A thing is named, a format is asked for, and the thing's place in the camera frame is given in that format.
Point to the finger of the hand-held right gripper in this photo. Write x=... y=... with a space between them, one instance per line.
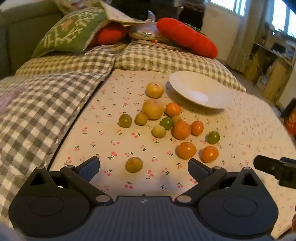
x=266 y=164

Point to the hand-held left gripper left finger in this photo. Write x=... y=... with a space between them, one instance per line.
x=91 y=166

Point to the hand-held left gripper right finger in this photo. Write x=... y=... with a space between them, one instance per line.
x=197 y=170

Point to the orange tomato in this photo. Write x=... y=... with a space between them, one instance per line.
x=186 y=150
x=197 y=128
x=210 y=154

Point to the green tomato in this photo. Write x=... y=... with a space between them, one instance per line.
x=213 y=137
x=167 y=123
x=125 y=120

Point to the orange mandarin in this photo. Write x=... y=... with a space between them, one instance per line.
x=182 y=130
x=173 y=109

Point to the yellow-green plum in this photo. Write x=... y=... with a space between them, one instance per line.
x=134 y=164
x=176 y=118
x=158 y=131
x=141 y=118

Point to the white plate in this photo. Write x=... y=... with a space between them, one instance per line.
x=198 y=92

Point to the small yellow apple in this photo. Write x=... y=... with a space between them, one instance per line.
x=155 y=90

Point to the cherry print tablecloth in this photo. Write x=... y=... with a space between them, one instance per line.
x=242 y=129

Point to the red box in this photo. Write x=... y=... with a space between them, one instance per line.
x=291 y=125

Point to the black standing panel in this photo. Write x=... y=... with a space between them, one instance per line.
x=290 y=107

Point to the grey checked blanket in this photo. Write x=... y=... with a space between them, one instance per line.
x=34 y=115

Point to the wooden shelf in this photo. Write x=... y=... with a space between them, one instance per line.
x=275 y=69

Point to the purple cloth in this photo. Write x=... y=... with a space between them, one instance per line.
x=9 y=99

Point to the grey checked cushion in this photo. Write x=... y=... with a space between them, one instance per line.
x=180 y=62

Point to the beige curtain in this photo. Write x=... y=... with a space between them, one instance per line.
x=247 y=34

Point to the red round cushion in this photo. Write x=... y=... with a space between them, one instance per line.
x=108 y=34

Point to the green embroidered pillow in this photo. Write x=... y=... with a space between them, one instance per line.
x=69 y=34

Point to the red tomato plush cushion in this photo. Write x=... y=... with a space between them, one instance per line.
x=187 y=34

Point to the narrow window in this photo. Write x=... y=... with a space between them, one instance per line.
x=281 y=23

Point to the black jacket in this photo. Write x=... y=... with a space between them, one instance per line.
x=189 y=16

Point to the beige floral cloth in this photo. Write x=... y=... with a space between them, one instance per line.
x=115 y=14

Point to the green sofa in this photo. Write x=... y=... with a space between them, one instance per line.
x=23 y=27

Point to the clear plastic bag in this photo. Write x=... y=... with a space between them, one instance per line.
x=152 y=20

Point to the wide window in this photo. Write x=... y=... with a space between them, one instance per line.
x=238 y=5

